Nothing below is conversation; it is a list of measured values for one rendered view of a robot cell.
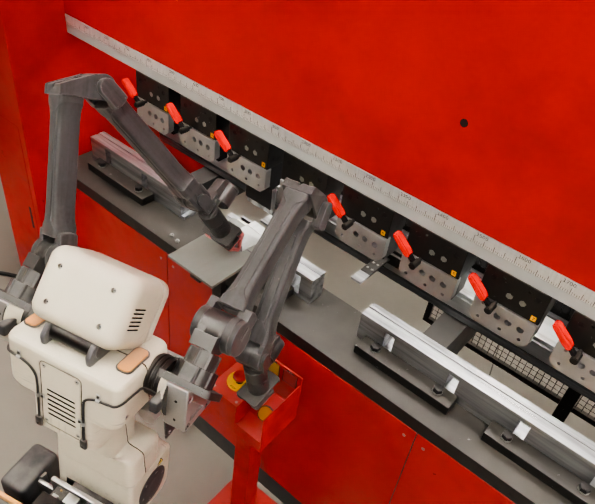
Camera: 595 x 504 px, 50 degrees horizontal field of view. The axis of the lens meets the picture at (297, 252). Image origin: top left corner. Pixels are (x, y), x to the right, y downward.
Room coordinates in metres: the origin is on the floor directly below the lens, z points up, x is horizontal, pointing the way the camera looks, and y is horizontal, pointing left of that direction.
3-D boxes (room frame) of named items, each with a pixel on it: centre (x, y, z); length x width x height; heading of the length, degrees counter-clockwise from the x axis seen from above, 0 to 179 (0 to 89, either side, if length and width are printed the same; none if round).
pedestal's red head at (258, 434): (1.10, 0.06, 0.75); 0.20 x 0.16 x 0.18; 57
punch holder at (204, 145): (1.66, 0.31, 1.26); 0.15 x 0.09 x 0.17; 55
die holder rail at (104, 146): (1.85, 0.58, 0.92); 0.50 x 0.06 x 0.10; 55
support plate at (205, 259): (1.41, 0.21, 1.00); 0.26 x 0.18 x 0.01; 145
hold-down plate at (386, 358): (1.14, -0.33, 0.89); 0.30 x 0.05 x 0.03; 55
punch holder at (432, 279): (1.20, -0.34, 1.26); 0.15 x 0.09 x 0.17; 55
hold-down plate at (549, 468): (0.91, -0.66, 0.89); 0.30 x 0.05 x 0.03; 55
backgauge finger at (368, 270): (1.46, -0.25, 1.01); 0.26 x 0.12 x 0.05; 145
